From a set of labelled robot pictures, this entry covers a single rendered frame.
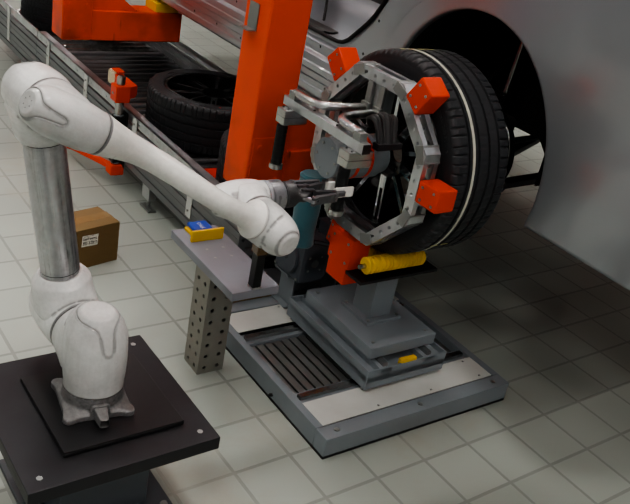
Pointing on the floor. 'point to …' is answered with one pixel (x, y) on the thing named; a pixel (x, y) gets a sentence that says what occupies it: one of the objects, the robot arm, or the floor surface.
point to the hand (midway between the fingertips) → (339, 189)
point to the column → (207, 325)
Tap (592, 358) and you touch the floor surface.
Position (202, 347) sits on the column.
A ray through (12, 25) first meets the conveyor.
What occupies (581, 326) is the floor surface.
